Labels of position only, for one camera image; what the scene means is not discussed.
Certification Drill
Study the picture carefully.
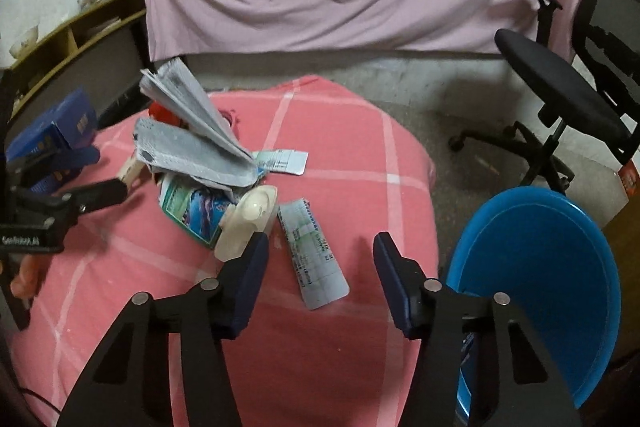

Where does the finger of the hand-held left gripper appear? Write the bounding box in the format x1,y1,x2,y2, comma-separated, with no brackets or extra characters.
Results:
64,179,128,214
7,146,101,175

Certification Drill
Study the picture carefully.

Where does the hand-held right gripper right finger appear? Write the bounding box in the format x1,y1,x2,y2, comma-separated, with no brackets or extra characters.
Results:
374,231,583,427

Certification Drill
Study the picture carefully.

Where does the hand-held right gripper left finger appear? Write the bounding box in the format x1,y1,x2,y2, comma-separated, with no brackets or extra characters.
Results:
55,231,271,427

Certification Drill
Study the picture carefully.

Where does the white plastic bottle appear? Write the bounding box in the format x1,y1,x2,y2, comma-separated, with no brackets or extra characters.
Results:
214,186,279,263

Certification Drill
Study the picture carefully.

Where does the blue plastic bucket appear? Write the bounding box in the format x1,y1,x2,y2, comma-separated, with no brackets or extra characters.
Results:
442,186,623,420

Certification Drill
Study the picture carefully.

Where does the person's left hand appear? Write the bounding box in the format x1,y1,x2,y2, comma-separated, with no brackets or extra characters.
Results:
11,256,42,299

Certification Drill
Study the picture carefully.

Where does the blue cardboard box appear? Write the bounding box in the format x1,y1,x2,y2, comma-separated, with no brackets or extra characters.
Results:
6,87,99,190

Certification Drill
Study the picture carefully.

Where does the beige plastic clip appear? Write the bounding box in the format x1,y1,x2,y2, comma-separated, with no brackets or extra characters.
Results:
116,158,152,186

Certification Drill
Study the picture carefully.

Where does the white green blister strip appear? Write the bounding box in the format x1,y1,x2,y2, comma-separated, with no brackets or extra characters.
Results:
276,198,350,311

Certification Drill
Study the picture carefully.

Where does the green blue printed packet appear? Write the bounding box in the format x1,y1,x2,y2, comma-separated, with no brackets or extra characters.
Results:
159,174,238,249

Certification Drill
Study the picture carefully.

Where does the red plastic wrapper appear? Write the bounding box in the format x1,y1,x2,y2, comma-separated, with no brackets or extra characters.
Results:
149,101,182,126

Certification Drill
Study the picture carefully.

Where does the pink checked blanket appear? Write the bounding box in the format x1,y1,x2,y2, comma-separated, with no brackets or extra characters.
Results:
10,74,441,427

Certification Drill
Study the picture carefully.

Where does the wooden shelf unit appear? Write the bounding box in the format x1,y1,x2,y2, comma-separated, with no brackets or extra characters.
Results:
0,0,148,112

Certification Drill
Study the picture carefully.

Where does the small white blister card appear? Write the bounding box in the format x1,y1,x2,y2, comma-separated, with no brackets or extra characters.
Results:
251,149,309,176

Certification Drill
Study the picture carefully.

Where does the folded printed paper leaflet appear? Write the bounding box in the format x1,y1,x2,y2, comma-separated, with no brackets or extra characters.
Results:
139,58,253,165

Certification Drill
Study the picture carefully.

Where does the white bowl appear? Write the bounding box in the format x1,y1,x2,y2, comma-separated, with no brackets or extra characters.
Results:
9,24,41,60

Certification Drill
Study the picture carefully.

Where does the orange box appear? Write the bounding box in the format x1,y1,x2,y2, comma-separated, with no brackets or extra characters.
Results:
617,156,640,204

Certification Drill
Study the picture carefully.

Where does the black office chair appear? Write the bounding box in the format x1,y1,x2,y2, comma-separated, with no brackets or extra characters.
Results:
447,0,640,198

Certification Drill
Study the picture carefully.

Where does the black cable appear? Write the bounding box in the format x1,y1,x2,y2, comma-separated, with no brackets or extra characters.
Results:
19,386,63,415

